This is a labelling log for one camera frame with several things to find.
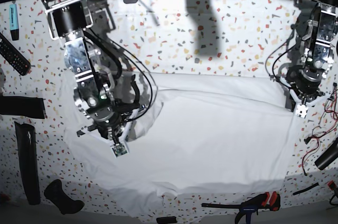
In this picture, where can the black orange bar clamp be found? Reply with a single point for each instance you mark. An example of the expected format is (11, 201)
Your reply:
(265, 201)

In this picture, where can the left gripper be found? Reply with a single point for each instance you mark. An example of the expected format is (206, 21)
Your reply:
(303, 83)

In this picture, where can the terrazzo patterned table cloth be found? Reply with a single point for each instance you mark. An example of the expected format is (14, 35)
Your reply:
(189, 37)

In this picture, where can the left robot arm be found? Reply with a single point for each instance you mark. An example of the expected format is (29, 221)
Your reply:
(316, 59)

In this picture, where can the black tape strip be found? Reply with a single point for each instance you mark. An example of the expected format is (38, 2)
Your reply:
(23, 106)

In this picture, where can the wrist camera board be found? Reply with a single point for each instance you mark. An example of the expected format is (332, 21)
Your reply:
(120, 150)
(300, 110)

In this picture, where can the light blue highlighter marker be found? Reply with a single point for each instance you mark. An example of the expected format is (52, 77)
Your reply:
(14, 27)

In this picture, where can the black cylinder right edge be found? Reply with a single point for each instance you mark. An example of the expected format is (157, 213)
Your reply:
(327, 157)

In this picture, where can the small black rectangular device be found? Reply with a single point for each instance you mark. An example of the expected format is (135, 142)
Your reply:
(166, 220)

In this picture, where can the small orange clip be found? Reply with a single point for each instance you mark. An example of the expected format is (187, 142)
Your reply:
(331, 184)

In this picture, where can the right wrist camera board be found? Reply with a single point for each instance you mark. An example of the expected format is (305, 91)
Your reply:
(120, 150)

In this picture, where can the white T-shirt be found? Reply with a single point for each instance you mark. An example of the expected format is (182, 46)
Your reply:
(203, 134)

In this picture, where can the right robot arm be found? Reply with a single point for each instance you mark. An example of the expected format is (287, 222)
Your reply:
(94, 93)

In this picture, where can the black TV remote control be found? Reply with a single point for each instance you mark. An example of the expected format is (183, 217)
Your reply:
(14, 57)

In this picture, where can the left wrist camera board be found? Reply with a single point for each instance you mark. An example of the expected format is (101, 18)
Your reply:
(300, 110)

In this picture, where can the black cylindrical tube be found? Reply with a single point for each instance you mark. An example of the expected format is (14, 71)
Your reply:
(26, 145)

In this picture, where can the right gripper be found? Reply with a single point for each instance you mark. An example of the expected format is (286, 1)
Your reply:
(111, 121)

